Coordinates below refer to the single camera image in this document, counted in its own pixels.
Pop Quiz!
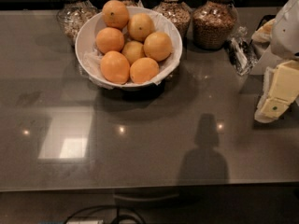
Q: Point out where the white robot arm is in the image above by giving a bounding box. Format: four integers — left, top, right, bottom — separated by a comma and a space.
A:
250, 0, 299, 123

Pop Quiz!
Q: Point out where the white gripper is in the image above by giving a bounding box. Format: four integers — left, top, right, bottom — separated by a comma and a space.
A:
254, 61, 299, 123

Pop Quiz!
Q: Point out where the right glass cereal jar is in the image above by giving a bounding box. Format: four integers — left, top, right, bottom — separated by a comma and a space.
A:
192, 0, 237, 50

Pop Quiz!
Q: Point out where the white box on floor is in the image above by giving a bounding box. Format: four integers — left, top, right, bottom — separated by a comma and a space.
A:
65, 218, 104, 224

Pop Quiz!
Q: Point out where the clear plastic wrapped packet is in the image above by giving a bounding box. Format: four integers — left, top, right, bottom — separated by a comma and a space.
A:
224, 26, 258, 76

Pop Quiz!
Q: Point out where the orange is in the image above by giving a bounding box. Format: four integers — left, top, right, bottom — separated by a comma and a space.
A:
100, 51, 130, 84
95, 27, 124, 54
127, 13, 155, 42
102, 0, 129, 30
144, 32, 172, 62
121, 41, 145, 64
130, 57, 159, 84

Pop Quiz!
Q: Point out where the left glass cereal jar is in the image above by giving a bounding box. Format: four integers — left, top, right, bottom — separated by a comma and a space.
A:
56, 0, 98, 47

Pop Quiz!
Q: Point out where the black cable on floor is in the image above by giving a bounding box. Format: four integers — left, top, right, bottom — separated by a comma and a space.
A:
62, 204, 147, 224

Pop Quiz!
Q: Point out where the white bowl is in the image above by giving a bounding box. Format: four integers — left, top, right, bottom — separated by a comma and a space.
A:
74, 6, 183, 90

